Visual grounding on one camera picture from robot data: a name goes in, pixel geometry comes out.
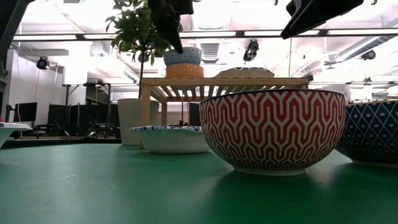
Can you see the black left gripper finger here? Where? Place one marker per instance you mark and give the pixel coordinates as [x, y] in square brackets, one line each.
[171, 28]

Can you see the light blue patterned ceramic bowl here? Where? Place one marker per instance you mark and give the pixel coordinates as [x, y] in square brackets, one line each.
[183, 56]

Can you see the orange patterned ceramic bowl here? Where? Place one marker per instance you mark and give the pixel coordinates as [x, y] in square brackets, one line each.
[185, 71]

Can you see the red zigzag-pattern ceramic bowl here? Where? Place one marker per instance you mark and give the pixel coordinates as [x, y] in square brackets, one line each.
[273, 130]

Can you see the navy diamond-pattern ceramic bowl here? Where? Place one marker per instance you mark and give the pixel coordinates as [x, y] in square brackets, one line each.
[373, 130]

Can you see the wooden slatted shelf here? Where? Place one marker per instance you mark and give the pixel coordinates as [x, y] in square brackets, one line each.
[224, 81]

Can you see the green leafy potted tree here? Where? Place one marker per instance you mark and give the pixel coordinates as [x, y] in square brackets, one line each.
[136, 31]

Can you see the black ceiling fixture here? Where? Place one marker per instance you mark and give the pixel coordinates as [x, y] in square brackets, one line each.
[368, 55]
[42, 63]
[143, 58]

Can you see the black background monitor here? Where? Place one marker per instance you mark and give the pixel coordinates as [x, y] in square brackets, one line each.
[26, 112]
[194, 113]

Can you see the white plant pot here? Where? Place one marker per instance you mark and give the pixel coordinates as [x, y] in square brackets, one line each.
[130, 121]

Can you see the black overhead camera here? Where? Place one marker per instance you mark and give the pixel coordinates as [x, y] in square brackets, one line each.
[251, 49]

